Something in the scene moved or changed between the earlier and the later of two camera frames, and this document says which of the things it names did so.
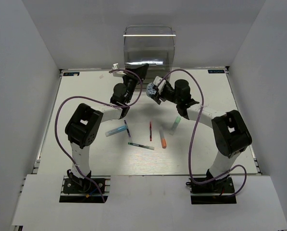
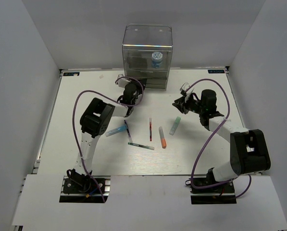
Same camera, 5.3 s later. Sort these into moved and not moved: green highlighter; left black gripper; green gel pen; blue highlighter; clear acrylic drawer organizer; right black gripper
Moved: left black gripper; right black gripper
Not moved: clear acrylic drawer organizer; green gel pen; blue highlighter; green highlighter
